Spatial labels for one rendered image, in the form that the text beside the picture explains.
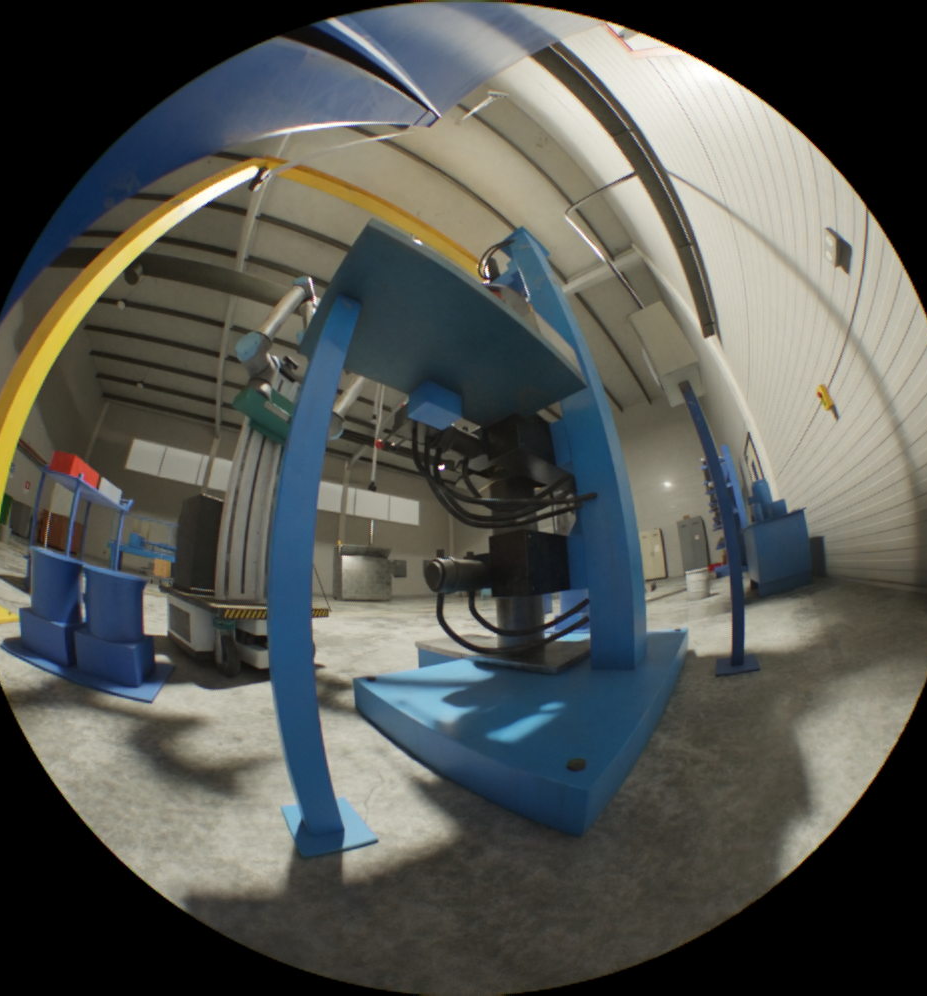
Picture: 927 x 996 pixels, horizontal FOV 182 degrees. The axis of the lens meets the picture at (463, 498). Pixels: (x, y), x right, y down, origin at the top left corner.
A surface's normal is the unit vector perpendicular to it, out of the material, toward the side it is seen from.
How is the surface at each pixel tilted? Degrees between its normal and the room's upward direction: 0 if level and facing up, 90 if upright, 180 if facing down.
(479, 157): 173
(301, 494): 90
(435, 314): 180
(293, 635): 90
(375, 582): 90
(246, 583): 90
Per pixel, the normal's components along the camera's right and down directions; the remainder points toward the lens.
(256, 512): 0.96, -0.11
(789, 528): -0.75, -0.18
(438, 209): -0.04, 0.98
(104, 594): 0.71, -0.23
